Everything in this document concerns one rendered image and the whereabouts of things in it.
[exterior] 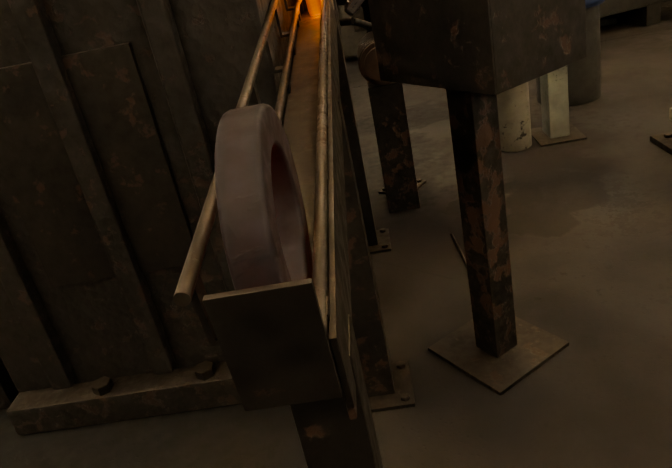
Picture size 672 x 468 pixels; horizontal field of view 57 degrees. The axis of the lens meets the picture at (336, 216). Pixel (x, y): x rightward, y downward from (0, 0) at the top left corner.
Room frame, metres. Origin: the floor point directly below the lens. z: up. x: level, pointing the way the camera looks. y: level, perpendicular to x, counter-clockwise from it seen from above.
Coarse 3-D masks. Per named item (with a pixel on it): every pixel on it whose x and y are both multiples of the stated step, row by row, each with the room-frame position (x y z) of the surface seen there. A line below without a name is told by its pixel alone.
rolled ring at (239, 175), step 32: (224, 128) 0.43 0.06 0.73; (256, 128) 0.42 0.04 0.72; (224, 160) 0.40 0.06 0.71; (256, 160) 0.39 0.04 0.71; (288, 160) 0.51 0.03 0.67; (224, 192) 0.38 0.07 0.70; (256, 192) 0.38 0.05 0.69; (288, 192) 0.51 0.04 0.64; (224, 224) 0.37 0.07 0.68; (256, 224) 0.37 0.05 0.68; (288, 224) 0.50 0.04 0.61; (256, 256) 0.36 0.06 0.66; (288, 256) 0.48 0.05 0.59
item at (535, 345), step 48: (384, 0) 1.04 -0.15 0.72; (432, 0) 0.94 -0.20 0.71; (480, 0) 0.86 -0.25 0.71; (528, 0) 0.89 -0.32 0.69; (576, 0) 0.94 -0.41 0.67; (384, 48) 1.05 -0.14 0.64; (432, 48) 0.95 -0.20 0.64; (480, 48) 0.86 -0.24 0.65; (528, 48) 0.88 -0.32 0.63; (576, 48) 0.94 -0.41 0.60; (480, 96) 1.00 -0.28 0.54; (480, 144) 1.00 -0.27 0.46; (480, 192) 0.99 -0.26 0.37; (480, 240) 1.00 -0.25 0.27; (480, 288) 1.01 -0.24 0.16; (480, 336) 1.03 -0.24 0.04; (528, 336) 1.04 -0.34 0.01
